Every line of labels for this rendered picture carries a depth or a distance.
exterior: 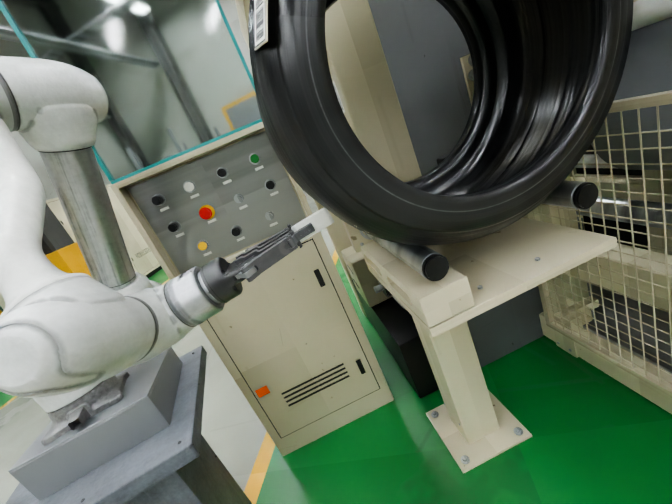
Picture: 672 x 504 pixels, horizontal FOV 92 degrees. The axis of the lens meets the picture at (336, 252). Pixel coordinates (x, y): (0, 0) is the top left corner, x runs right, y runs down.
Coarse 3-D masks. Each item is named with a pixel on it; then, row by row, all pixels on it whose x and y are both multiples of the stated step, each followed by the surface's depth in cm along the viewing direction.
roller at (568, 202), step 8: (568, 184) 54; (576, 184) 53; (584, 184) 52; (592, 184) 52; (560, 192) 55; (568, 192) 54; (576, 192) 52; (584, 192) 52; (592, 192) 53; (552, 200) 57; (560, 200) 55; (568, 200) 54; (576, 200) 53; (584, 200) 53; (592, 200) 53; (576, 208) 54; (584, 208) 53
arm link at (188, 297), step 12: (180, 276) 54; (192, 276) 52; (168, 288) 52; (180, 288) 51; (192, 288) 51; (204, 288) 52; (168, 300) 51; (180, 300) 51; (192, 300) 51; (204, 300) 52; (216, 300) 54; (180, 312) 51; (192, 312) 52; (204, 312) 53; (216, 312) 55; (192, 324) 53
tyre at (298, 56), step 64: (320, 0) 37; (448, 0) 66; (512, 0) 64; (576, 0) 54; (256, 64) 41; (320, 64) 39; (512, 64) 69; (576, 64) 57; (320, 128) 41; (512, 128) 71; (576, 128) 48; (320, 192) 47; (384, 192) 45; (448, 192) 74; (512, 192) 48
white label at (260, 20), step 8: (256, 0) 38; (264, 0) 36; (256, 8) 38; (264, 8) 36; (256, 16) 39; (264, 16) 37; (256, 24) 39; (264, 24) 37; (256, 32) 39; (264, 32) 37; (256, 40) 39; (264, 40) 37; (256, 48) 40
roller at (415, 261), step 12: (384, 240) 67; (396, 252) 61; (408, 252) 56; (420, 252) 53; (432, 252) 51; (408, 264) 57; (420, 264) 51; (432, 264) 50; (444, 264) 51; (432, 276) 51; (444, 276) 51
